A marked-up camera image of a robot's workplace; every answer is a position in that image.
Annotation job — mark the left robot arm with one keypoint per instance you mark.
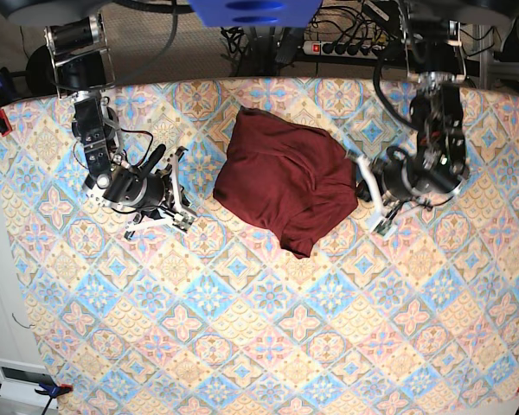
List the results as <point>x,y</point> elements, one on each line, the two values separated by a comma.
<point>427,34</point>

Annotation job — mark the white power strip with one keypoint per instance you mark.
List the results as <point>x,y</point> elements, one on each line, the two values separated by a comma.
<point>361,49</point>

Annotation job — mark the black round stool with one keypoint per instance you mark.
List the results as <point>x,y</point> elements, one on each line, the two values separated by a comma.
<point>39,73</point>

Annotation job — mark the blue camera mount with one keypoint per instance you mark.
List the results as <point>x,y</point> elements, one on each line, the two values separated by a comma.
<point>249,13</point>

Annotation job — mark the dark red t-shirt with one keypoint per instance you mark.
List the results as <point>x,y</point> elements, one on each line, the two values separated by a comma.
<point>291,179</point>

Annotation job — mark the patterned tile tablecloth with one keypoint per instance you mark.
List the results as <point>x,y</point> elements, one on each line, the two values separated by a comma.
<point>221,320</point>

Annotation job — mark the white wall socket box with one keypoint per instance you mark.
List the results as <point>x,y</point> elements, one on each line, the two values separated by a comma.
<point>23,372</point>

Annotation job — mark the blue orange clamp lower left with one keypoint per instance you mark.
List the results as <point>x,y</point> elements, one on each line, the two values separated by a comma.
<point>52,391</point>

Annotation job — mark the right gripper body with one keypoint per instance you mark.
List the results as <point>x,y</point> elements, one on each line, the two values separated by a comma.
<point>136,186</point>

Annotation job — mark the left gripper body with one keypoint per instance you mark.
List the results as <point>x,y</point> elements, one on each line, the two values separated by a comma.
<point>395,177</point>

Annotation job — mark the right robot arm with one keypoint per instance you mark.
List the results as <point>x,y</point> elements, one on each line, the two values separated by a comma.
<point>75,36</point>

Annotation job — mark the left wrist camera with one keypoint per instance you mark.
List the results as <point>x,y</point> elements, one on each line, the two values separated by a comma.
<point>385,228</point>

